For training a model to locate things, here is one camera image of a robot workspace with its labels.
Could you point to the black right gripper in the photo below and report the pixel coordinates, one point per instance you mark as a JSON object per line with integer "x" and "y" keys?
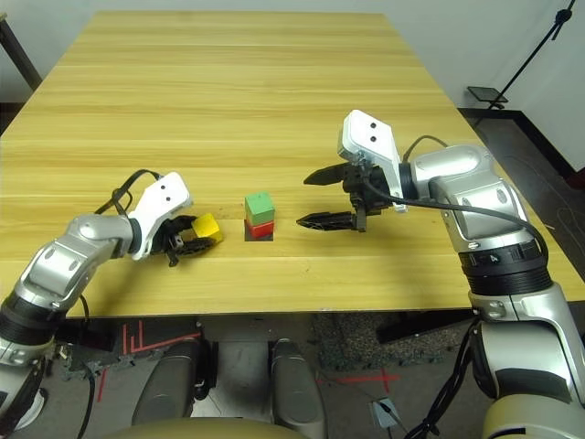
{"x": 368, "y": 192}

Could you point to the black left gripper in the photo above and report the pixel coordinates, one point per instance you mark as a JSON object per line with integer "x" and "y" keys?
{"x": 171, "y": 238}

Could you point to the yellow wooden block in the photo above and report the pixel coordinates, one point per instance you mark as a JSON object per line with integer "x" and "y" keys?
{"x": 208, "y": 226}

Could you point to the red wooden block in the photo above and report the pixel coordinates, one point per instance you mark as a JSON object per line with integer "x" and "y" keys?
{"x": 260, "y": 230}

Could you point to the green wooden block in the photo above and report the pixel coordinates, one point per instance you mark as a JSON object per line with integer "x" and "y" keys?
{"x": 259, "y": 208}

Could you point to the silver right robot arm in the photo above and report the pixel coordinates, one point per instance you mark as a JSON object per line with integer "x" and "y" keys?
{"x": 480, "y": 183}

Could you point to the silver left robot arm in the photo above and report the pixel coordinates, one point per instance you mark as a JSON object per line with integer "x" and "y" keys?
{"x": 59, "y": 265}

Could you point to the speckled grey floor mat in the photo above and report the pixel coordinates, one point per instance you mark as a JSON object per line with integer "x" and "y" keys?
{"x": 347, "y": 343}

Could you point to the black table foot bar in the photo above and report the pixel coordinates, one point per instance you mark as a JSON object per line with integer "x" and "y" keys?
{"x": 411, "y": 331}

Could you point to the grey robot left foot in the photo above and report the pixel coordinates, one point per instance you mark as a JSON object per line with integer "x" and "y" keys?
{"x": 169, "y": 388}

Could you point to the grey robot foot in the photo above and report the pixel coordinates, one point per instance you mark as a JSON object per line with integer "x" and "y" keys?
{"x": 297, "y": 388}
{"x": 169, "y": 388}

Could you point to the black tripod stand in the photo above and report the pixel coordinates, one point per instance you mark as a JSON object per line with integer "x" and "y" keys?
{"x": 486, "y": 93}

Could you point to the grey robot right foot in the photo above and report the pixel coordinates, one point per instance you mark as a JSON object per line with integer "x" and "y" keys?
{"x": 297, "y": 388}

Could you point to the tan robot torso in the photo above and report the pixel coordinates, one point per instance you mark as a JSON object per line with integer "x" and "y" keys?
{"x": 205, "y": 432}

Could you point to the grey foot pedal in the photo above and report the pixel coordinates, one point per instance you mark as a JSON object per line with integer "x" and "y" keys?
{"x": 384, "y": 414}

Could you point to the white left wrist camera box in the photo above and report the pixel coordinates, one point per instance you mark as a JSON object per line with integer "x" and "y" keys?
{"x": 160, "y": 201}

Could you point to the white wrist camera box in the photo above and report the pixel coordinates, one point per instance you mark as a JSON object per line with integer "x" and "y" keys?
{"x": 160, "y": 201}
{"x": 370, "y": 137}

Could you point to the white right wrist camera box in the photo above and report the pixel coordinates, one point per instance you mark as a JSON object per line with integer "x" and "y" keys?
{"x": 370, "y": 137}

